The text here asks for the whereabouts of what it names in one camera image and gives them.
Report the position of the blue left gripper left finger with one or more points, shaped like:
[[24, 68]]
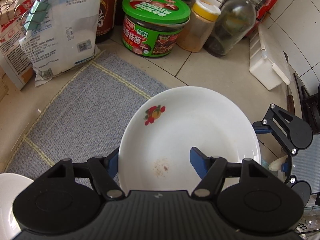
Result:
[[111, 162]]

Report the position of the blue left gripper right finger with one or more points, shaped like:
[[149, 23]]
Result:
[[200, 162]]

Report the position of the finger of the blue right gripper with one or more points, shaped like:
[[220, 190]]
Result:
[[262, 130]]

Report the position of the white plate with fruit print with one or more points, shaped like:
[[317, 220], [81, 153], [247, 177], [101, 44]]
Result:
[[155, 147]]

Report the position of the plain white bowl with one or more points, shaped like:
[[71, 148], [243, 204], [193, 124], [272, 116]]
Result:
[[11, 185]]

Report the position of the grey checked dish mat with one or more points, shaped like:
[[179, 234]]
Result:
[[87, 118]]

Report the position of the white plastic seasoning box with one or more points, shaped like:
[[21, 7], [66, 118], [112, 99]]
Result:
[[267, 61]]

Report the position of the clear glass bottle red cap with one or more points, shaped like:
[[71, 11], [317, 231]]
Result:
[[236, 19]]

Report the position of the yellow capped spice jar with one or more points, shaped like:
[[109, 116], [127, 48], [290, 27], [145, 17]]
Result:
[[202, 20]]

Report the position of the red white paper bag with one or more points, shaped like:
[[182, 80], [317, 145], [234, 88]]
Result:
[[14, 61]]

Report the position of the green lidded sauce jar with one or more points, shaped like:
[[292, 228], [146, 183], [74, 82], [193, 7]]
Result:
[[152, 27]]

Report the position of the dark soy sauce bottle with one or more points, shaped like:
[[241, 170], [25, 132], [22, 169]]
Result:
[[105, 20]]

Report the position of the white blue paper bag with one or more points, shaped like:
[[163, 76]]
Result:
[[68, 43]]

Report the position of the teal binder clip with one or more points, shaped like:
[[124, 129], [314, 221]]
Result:
[[38, 17]]

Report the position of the wooden handled utensil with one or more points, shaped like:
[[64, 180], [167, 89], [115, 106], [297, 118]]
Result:
[[290, 101]]

